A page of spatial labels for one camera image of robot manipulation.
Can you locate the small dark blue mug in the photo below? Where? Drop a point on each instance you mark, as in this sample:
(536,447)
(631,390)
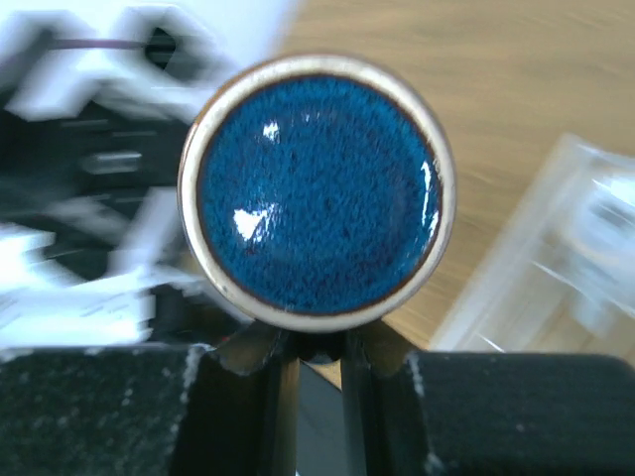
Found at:
(317,195)

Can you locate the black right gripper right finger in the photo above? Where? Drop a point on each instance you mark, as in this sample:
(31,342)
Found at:
(415,412)

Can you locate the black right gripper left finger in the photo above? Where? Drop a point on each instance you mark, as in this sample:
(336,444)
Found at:
(151,409)

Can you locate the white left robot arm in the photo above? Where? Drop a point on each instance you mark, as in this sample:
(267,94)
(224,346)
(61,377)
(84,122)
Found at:
(96,99)

